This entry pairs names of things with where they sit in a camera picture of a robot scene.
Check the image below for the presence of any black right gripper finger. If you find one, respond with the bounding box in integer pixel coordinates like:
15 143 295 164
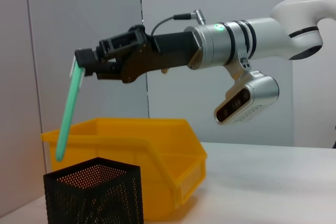
75 24 148 67
84 60 124 81

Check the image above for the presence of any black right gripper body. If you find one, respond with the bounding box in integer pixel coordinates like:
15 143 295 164
119 31 203 84

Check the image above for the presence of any green utility knife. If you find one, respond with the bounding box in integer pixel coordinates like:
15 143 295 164
55 57 86 162

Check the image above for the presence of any black mesh pen holder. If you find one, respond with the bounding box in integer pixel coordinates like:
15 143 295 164
43 157 144 224

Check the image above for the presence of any yellow plastic bin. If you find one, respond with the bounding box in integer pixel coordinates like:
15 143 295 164
40 118 208 221

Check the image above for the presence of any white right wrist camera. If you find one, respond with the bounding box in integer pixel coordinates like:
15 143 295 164
214 70 280 125

